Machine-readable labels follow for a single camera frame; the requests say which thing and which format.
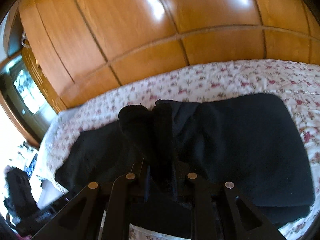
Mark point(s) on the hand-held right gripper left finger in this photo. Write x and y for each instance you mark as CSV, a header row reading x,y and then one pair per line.
x,y
125,192

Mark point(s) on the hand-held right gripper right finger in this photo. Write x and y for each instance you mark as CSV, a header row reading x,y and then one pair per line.
x,y
200,195

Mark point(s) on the black pants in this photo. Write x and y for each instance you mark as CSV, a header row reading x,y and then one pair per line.
x,y
237,142

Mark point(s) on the white mattress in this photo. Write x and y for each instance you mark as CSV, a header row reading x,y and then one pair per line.
x,y
51,188

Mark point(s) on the dark cloth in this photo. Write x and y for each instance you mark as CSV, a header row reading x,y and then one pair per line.
x,y
18,187

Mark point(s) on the floral bedspread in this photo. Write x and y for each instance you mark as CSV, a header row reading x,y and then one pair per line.
x,y
200,80

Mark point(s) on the wooden wardrobe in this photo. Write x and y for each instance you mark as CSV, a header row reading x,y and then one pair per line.
x,y
137,30

